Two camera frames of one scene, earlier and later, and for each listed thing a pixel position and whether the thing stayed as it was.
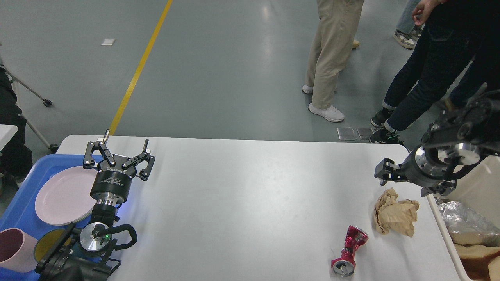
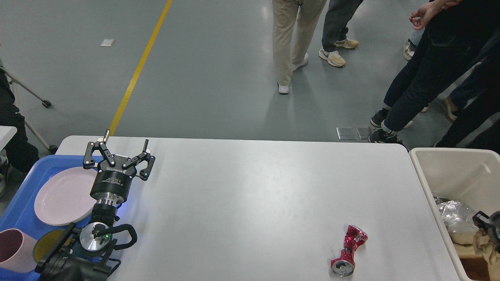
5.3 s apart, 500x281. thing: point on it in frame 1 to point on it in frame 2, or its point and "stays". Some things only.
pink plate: (64, 198) stays
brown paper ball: (392, 215) to (484, 245)
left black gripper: (113, 184) stays
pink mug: (18, 250) stays
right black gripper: (424, 166) to (482, 221)
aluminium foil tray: (461, 218) stays
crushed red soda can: (344, 265) stays
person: (338, 22) to (294, 23)
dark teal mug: (45, 241) stays
